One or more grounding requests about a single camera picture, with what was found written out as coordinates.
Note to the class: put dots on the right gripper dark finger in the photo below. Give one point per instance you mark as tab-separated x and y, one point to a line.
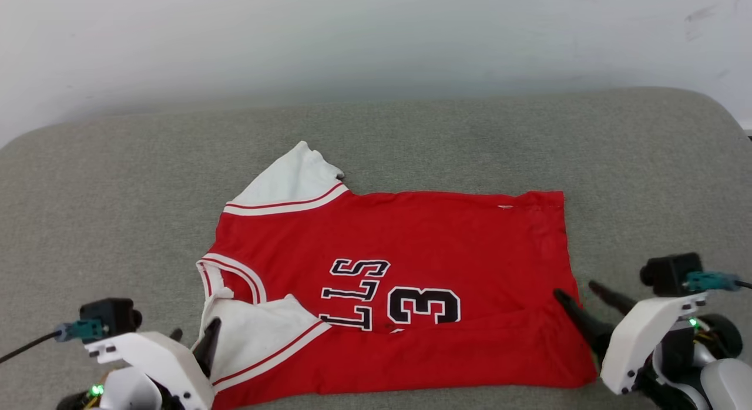
584	325
614	298

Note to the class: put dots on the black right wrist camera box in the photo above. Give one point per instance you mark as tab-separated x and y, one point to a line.
672	274

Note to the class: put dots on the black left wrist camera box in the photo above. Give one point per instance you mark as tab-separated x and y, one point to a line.
111	316

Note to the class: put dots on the red and white basketball jersey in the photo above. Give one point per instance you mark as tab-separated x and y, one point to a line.
440	239

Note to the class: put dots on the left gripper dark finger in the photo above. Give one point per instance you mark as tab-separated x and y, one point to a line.
176	334
208	345

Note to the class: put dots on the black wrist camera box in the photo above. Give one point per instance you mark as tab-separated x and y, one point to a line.
672	274
111	316

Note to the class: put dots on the teal right camera connector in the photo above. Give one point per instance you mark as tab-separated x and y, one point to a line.
711	281

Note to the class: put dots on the teal camera connector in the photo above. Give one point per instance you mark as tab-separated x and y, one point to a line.
711	281
82	330

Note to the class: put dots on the teal left camera connector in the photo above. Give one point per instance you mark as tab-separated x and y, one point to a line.
82	330

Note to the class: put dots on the grey fabric sofa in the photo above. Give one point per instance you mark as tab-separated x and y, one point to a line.
117	192

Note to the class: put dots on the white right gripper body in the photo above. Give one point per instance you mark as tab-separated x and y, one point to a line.
640	333

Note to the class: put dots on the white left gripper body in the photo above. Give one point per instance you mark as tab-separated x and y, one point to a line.
164	360

